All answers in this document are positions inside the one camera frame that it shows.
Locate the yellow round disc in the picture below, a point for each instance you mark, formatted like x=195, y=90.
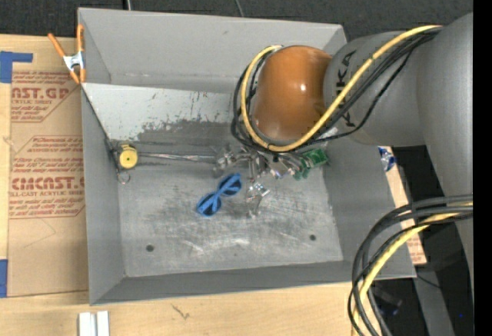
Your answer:
x=127, y=157

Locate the grey metal bin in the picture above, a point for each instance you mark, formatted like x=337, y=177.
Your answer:
x=173, y=230

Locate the brown cardboard board red print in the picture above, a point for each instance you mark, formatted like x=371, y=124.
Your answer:
x=42, y=242

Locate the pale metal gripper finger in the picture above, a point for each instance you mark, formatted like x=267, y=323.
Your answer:
x=257, y=189
x=227, y=158

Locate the blue sunglasses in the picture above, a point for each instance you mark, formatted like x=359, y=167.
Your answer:
x=217, y=197

